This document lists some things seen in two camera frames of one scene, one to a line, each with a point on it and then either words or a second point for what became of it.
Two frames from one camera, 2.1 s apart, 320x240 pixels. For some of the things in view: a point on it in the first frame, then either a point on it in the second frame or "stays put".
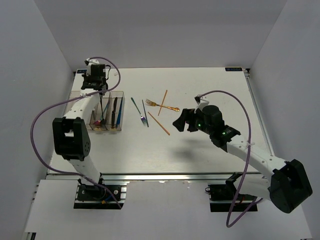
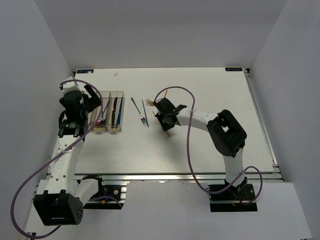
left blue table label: x=81 y=71 stays put
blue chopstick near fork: x=145 y=114 stays put
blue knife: x=118 y=123 stays put
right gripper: x=188 y=116 to x=164 y=128
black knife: x=113 y=113 stays put
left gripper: x=86 y=77 to x=94 y=101
